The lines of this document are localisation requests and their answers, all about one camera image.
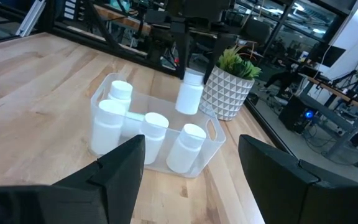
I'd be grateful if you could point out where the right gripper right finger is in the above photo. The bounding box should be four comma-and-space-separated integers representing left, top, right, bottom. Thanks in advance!
237, 134, 358, 224

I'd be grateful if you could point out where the clear plastic basket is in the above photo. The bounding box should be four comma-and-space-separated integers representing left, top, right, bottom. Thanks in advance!
89, 72, 227, 179

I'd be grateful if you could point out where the white pill bottle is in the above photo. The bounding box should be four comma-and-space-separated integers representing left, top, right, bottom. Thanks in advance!
175, 70, 204, 115
108, 80, 134, 110
90, 99, 127, 156
165, 123, 207, 174
140, 112, 170, 165

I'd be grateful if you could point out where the black computer blue light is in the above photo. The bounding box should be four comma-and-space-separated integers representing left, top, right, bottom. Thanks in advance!
278, 95, 317, 131

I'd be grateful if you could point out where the black monitor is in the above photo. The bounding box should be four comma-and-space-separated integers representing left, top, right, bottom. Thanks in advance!
318, 45, 347, 68

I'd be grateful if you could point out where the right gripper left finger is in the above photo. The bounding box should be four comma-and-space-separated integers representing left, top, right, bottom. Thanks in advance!
0, 134, 146, 224

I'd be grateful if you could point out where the wooden top desk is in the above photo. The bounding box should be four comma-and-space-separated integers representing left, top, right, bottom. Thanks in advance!
300, 73, 358, 169

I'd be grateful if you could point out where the succulent in white patterned pot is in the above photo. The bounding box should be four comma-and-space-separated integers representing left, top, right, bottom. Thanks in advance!
199, 45, 262, 121

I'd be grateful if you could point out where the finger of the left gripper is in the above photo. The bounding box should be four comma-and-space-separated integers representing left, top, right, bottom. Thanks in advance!
170, 22, 190, 80
203, 33, 239, 85

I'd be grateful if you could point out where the person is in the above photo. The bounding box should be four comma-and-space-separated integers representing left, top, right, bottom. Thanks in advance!
263, 60, 306, 94

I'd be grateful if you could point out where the silver aluminium extrusion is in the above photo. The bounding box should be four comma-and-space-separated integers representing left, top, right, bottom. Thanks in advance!
16, 0, 47, 37

